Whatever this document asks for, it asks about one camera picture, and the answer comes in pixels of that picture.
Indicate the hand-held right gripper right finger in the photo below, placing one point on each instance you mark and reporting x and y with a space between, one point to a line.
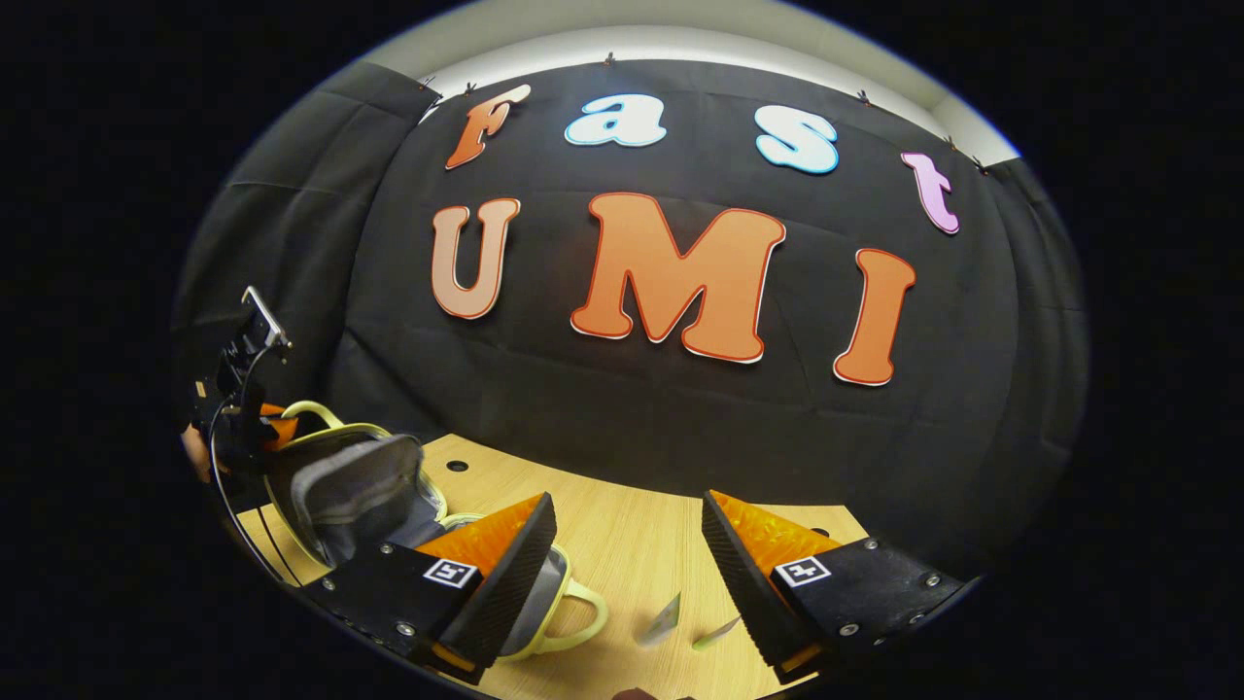
748 593

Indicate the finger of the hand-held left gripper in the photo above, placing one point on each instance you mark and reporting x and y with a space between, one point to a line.
280 426

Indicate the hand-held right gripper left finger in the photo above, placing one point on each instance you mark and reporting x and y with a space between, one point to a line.
510 583

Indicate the white tube with green cap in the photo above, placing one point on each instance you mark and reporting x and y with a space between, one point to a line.
717 634

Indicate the white skin care tube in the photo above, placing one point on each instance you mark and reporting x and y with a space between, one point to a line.
661 622

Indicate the pale yellow suitcase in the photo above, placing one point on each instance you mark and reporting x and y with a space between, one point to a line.
360 486

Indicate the black backdrop cloth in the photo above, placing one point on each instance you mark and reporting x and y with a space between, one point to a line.
583 408

